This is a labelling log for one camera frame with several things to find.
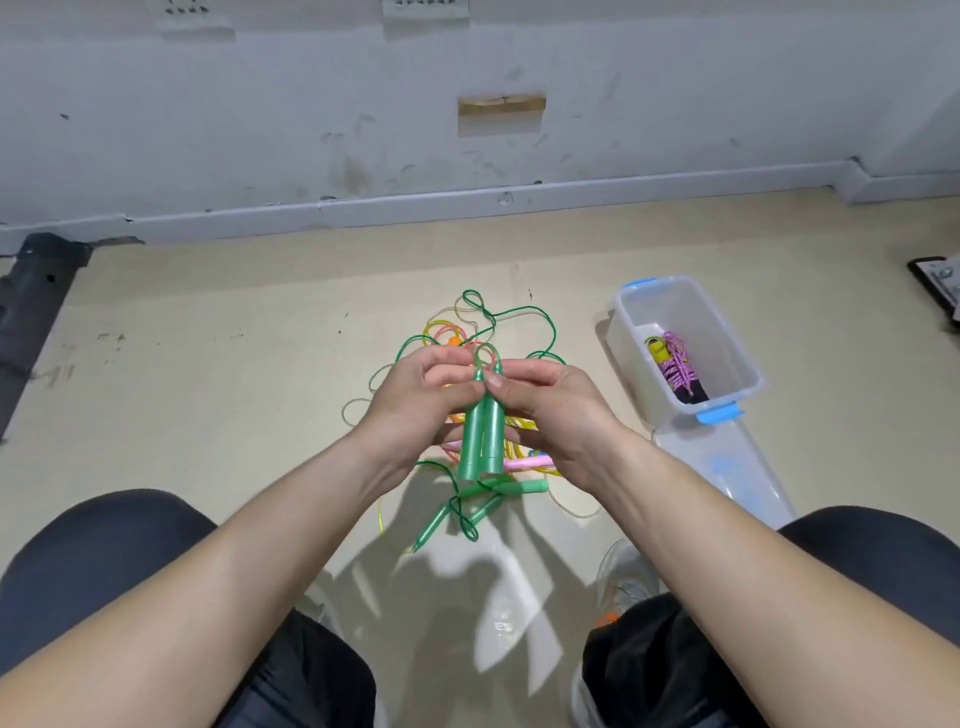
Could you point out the small wooden wall block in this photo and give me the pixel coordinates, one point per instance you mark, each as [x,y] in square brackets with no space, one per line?
[503,107]

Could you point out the person's right hand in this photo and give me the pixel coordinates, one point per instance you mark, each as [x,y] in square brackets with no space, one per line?
[563,420]

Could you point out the clear plastic box lid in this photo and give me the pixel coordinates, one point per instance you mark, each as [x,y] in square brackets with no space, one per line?
[735,465]

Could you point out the grey shoe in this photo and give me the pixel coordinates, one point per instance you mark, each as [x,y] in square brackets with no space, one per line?
[623,570]
[333,608]

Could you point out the black metal rack frame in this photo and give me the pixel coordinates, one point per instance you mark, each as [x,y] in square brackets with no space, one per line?
[33,300]

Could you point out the person's left forearm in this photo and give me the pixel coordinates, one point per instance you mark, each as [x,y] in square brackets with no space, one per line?
[195,615]

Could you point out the grey left shoe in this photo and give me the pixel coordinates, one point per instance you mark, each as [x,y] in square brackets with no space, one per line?
[333,608]

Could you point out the person's right forearm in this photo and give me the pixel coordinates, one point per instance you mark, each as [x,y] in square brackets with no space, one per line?
[795,600]

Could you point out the clear storage box blue latches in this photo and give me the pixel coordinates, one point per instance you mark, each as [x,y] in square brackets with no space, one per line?
[735,345]

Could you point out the person's left hand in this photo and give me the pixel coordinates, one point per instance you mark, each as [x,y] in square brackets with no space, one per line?
[413,398]

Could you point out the grey right shoe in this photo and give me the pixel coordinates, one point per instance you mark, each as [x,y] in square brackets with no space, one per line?
[623,570]

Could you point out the black shorts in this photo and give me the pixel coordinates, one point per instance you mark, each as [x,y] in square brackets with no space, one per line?
[90,570]

